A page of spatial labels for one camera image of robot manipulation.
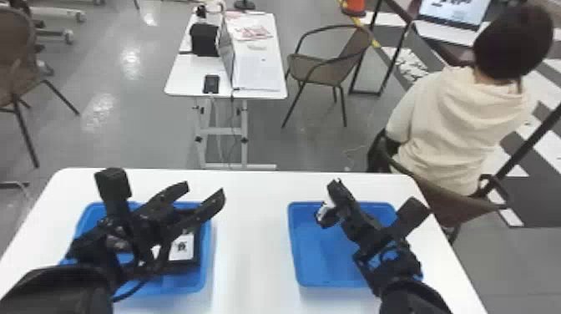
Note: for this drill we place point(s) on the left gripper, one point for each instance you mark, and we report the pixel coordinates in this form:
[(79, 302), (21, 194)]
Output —
[(153, 225)]

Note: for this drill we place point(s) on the white side table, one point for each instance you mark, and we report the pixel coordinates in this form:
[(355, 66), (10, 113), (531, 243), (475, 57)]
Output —
[(193, 72)]

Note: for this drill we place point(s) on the brown chair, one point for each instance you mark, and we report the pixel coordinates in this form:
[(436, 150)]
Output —
[(326, 68), (17, 57), (456, 204)]

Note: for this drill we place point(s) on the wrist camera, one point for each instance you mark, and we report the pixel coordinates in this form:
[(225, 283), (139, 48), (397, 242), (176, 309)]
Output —
[(113, 186), (412, 215)]

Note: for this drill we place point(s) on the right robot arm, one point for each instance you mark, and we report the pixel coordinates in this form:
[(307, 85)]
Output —
[(407, 293)]

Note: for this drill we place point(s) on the person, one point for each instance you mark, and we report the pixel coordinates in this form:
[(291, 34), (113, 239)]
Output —
[(456, 123)]

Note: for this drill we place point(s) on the blue tray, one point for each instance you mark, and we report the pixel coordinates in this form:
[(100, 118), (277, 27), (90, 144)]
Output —
[(324, 258), (188, 276)]

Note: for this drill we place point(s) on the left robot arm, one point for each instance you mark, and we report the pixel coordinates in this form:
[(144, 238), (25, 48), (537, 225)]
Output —
[(52, 289)]

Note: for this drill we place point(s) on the red and white paper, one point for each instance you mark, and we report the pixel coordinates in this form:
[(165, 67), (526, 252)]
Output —
[(253, 32)]

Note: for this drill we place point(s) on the black phone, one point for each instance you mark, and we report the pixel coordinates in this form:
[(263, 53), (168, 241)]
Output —
[(211, 83)]

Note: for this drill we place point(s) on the silver laptop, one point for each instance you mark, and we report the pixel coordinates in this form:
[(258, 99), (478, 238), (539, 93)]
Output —
[(256, 70)]

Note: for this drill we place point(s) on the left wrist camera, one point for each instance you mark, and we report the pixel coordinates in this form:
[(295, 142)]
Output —
[(113, 186)]

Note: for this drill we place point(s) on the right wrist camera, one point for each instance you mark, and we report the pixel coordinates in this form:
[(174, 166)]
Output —
[(412, 215)]

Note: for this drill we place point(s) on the open laptop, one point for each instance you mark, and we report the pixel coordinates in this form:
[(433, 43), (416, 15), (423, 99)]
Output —
[(456, 11)]

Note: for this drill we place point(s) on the black box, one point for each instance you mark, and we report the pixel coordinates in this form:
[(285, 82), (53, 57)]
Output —
[(204, 40)]

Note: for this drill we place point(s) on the orange cone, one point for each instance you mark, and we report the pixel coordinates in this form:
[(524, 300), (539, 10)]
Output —
[(353, 6)]

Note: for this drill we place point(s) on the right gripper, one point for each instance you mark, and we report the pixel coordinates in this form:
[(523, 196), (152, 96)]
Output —
[(368, 232)]

